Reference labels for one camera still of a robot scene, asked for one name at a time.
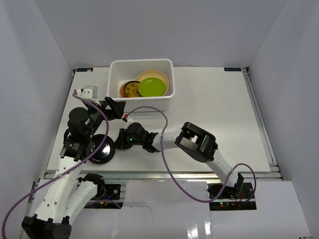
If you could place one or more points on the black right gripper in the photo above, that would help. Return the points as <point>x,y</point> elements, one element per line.
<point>119,143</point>

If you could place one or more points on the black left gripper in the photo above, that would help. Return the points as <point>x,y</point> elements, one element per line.
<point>104,110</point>

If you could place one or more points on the amber patterned glass plate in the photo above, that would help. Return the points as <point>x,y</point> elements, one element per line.
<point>131,89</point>

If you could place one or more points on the green round plate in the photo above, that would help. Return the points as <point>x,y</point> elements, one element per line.
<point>152,87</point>

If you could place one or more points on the orange round plastic plate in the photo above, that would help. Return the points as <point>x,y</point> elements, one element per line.
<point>153,73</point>

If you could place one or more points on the woven bamboo round plate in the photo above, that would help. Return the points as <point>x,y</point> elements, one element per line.
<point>122,91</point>

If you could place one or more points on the black round plate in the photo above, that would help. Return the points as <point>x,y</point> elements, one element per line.
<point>106,151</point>

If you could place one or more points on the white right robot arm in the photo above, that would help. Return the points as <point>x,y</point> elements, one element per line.
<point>197,143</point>

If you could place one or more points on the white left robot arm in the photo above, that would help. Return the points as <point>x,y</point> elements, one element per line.
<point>68,193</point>

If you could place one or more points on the white plastic bin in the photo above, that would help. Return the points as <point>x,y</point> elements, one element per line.
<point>124,73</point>

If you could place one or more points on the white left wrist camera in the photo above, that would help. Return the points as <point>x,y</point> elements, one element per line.
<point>88,93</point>

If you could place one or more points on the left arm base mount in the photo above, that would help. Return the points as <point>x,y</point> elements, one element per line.
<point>107,196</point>

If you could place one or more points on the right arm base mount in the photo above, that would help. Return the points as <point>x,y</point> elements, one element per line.
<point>228,201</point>

